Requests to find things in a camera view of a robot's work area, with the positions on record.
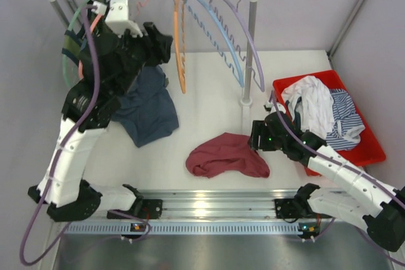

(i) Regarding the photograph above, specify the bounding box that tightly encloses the purple plastic hanger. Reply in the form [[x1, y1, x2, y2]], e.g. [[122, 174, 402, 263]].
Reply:
[[222, 0, 265, 92]]

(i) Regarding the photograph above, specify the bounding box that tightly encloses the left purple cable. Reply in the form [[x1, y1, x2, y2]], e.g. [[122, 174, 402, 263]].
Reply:
[[19, 4, 153, 266]]

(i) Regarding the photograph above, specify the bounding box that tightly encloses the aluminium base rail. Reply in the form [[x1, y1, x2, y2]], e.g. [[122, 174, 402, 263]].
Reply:
[[65, 190, 330, 236]]

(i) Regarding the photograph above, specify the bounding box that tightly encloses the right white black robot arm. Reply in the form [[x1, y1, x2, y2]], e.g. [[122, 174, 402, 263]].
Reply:
[[249, 113, 404, 252]]

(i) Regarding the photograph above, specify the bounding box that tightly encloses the green plastic hanger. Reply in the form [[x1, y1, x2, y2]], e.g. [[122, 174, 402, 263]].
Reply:
[[61, 0, 92, 89]]

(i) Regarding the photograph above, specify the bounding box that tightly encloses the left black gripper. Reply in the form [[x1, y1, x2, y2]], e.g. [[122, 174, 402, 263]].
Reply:
[[113, 21, 174, 96]]

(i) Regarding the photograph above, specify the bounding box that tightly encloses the blue tank top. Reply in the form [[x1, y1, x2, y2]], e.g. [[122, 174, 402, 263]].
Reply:
[[111, 56, 179, 148]]

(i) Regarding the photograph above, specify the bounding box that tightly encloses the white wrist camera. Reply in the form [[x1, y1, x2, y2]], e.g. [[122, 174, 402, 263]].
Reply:
[[264, 101, 275, 113], [92, 0, 144, 37]]

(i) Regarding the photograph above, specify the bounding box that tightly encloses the white garment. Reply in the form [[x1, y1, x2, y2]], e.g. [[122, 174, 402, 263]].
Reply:
[[282, 75, 335, 139]]

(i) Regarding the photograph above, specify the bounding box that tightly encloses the green tank top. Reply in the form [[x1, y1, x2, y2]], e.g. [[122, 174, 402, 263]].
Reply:
[[61, 0, 108, 78]]

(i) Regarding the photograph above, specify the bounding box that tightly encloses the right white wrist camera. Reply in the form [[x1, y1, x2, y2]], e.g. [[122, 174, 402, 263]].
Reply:
[[264, 101, 275, 113]]

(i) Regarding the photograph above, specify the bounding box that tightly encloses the orange plastic hanger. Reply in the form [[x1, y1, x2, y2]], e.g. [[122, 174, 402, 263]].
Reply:
[[173, 0, 186, 94]]

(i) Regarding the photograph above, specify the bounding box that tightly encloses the blue plastic hanger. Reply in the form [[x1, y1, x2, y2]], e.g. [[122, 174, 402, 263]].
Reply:
[[185, 0, 245, 88]]

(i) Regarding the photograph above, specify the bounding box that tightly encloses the blue striped garment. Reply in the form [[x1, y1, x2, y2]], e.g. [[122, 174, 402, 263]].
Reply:
[[326, 89, 365, 151]]

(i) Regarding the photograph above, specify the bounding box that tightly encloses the pink plastic hanger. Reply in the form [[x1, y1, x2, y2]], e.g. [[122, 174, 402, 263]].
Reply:
[[78, 0, 149, 80]]

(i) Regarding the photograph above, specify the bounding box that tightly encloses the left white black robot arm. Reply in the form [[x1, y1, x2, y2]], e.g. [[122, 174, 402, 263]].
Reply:
[[28, 22, 173, 222]]

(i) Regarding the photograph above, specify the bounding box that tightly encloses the maroon tank top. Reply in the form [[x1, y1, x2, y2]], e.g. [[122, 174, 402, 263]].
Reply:
[[185, 133, 270, 178]]

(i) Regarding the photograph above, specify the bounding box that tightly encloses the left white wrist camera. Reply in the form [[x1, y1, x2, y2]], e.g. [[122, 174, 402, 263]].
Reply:
[[92, 0, 144, 37]]

